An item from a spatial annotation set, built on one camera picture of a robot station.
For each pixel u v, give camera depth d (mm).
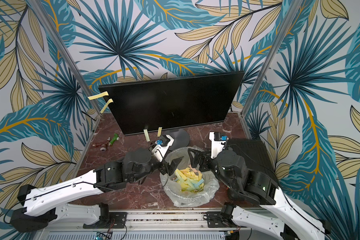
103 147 972
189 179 811
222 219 652
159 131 878
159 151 469
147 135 849
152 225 729
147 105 1125
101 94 584
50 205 398
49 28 734
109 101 626
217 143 499
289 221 393
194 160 510
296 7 686
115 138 1014
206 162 497
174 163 514
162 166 522
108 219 651
